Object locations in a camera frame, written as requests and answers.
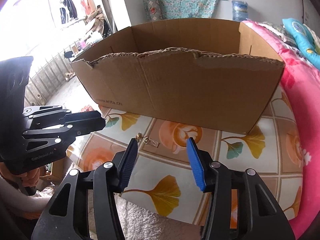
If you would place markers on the blue floral pillow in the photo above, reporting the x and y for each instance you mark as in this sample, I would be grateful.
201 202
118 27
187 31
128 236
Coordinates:
305 38

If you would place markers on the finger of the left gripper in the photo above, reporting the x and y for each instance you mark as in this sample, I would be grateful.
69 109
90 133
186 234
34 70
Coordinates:
88 121
72 132

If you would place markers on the ginkgo pattern tablecloth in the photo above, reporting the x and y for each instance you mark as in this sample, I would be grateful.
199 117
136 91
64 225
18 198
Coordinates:
177 164

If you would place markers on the left hand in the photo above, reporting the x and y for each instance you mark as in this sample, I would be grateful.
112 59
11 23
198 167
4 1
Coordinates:
28 179

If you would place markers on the pink floral quilt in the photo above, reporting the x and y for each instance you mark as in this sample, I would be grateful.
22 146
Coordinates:
301 84

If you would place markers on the white fluffy towel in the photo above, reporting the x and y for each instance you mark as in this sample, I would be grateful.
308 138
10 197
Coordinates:
140 223

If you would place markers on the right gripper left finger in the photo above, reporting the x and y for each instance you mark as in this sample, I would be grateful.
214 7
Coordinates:
66 214

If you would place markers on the black camera module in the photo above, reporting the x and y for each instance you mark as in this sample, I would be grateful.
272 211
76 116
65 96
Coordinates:
14 78

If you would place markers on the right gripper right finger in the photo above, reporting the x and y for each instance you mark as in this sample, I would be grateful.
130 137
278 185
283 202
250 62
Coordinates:
241 205

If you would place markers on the blue water jug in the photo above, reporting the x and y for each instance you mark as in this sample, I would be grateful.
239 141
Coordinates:
239 10

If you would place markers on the brown cardboard box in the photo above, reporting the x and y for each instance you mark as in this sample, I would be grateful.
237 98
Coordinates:
212 73

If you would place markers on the red patterned rolled mat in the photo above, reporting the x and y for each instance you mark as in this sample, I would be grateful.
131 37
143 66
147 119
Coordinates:
154 9

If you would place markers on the gold dangle earring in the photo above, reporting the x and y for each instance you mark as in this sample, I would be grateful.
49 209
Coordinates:
146 140

